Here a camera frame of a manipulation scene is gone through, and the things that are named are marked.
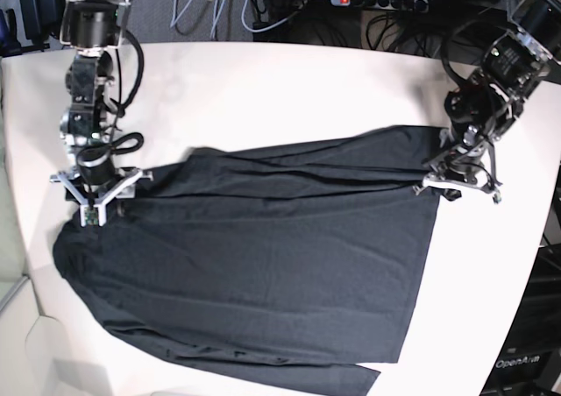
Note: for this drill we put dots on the white power strip red switch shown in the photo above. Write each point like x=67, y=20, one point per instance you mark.
x=417, y=6

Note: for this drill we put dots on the dark grey long-sleeve T-shirt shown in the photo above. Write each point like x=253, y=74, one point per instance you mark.
x=295, y=266

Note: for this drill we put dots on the black equipment on floor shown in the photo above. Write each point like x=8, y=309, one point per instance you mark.
x=42, y=19

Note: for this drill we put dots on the black OpenArm case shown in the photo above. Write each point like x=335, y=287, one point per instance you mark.
x=529, y=361

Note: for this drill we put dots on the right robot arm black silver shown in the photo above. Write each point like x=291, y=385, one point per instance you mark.
x=102, y=81

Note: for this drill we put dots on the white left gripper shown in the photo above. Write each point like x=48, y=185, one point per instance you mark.
x=460, y=169

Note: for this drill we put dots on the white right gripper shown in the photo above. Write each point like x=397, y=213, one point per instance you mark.
x=93, y=200

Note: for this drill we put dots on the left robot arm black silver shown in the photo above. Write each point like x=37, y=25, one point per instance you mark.
x=486, y=104

